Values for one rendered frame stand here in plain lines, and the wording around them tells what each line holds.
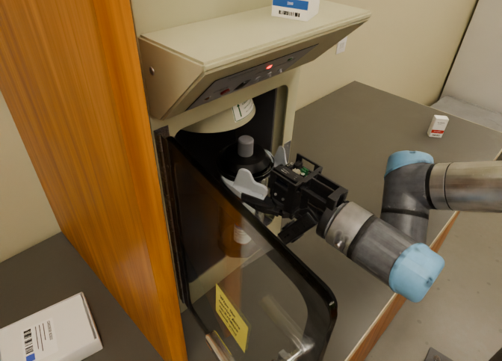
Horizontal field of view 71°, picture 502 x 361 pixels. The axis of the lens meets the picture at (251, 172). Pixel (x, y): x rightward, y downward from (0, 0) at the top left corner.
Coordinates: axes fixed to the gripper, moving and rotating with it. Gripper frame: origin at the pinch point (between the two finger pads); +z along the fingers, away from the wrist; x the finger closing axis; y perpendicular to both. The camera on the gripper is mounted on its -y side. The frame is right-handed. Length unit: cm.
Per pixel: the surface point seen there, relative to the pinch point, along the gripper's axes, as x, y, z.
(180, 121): 13.2, 15.4, 0.8
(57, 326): 37.3, -25.4, 11.4
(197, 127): 6.6, 9.5, 5.5
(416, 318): -91, -122, -39
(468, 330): -103, -121, -60
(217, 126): 4.0, 9.6, 3.3
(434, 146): -87, -29, -13
